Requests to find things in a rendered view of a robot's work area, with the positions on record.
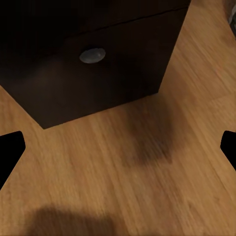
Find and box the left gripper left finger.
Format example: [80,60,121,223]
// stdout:
[0,131,26,190]

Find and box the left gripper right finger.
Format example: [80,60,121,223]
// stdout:
[220,131,236,170]

